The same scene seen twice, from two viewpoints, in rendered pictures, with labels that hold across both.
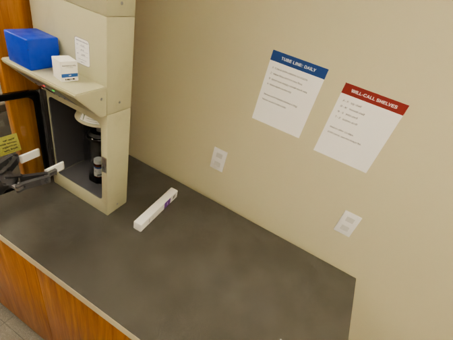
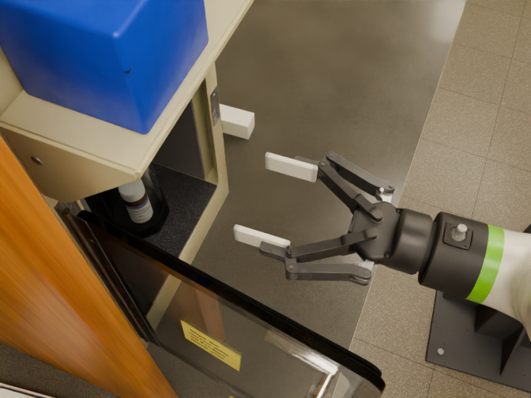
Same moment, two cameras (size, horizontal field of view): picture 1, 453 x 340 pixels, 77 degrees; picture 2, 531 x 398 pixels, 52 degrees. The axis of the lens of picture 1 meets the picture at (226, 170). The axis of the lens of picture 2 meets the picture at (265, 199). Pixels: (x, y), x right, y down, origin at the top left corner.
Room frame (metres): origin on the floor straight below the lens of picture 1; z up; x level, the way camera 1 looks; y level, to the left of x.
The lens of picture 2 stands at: (0.71, 0.96, 1.81)
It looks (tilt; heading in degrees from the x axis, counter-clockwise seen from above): 59 degrees down; 274
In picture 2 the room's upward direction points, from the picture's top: straight up
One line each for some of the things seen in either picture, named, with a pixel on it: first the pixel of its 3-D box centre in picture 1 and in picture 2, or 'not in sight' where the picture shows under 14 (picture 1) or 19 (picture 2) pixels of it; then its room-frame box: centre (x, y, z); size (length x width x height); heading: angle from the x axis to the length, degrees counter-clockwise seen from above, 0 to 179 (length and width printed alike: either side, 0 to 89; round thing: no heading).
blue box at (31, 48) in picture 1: (33, 48); (106, 20); (0.84, 0.68, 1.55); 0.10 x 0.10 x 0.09; 72
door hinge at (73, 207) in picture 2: (48, 136); (118, 284); (0.91, 0.73, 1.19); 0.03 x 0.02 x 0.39; 72
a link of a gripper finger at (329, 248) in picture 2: (9, 168); (330, 248); (0.65, 0.67, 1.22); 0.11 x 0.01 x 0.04; 18
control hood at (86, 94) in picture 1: (55, 87); (180, 46); (0.81, 0.60, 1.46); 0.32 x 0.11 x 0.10; 72
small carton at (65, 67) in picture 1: (65, 68); not in sight; (0.80, 0.55, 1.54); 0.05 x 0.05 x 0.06; 60
